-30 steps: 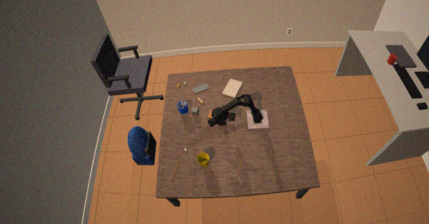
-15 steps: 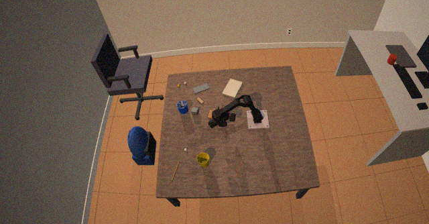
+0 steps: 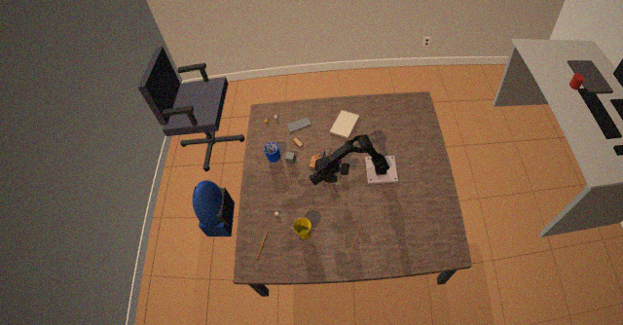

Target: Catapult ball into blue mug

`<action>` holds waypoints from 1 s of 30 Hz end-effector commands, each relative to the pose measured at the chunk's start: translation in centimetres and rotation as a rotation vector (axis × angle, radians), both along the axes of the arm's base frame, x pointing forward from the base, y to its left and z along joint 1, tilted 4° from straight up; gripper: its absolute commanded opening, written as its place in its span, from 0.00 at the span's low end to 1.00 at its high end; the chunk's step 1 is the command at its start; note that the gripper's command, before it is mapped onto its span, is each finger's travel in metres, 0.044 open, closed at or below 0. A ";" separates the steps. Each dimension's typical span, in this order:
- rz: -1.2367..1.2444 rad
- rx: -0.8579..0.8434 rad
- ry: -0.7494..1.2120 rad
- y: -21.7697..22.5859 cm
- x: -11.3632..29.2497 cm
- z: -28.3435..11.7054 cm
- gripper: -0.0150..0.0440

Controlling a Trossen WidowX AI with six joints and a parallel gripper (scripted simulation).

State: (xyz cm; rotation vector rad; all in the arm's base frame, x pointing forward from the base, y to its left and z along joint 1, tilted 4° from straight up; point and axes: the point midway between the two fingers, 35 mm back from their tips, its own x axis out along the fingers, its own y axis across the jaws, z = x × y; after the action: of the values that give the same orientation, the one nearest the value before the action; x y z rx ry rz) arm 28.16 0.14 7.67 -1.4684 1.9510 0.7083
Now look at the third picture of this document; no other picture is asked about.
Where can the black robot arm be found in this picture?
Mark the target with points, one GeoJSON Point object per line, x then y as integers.
{"type": "Point", "coordinates": [325, 168]}

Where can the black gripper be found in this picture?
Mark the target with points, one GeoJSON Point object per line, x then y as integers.
{"type": "Point", "coordinates": [344, 169]}

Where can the yellow cup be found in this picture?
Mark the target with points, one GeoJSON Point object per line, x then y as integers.
{"type": "Point", "coordinates": [302, 227]}

